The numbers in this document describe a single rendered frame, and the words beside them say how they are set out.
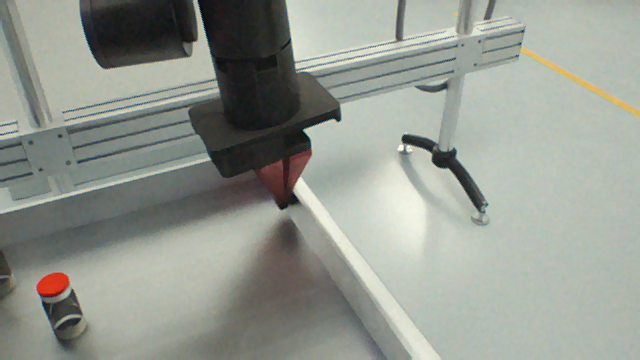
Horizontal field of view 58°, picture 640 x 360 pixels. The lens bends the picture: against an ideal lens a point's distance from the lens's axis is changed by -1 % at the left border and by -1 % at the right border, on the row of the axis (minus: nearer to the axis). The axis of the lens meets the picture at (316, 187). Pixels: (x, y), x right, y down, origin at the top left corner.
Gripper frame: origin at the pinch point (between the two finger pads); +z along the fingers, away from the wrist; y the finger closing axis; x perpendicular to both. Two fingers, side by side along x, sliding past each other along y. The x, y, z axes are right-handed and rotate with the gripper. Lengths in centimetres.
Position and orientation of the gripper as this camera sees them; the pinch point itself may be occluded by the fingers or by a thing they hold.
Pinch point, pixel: (280, 197)
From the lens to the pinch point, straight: 49.3
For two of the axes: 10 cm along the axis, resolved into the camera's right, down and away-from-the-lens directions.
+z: 1.0, 7.5, 6.5
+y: -9.0, 3.5, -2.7
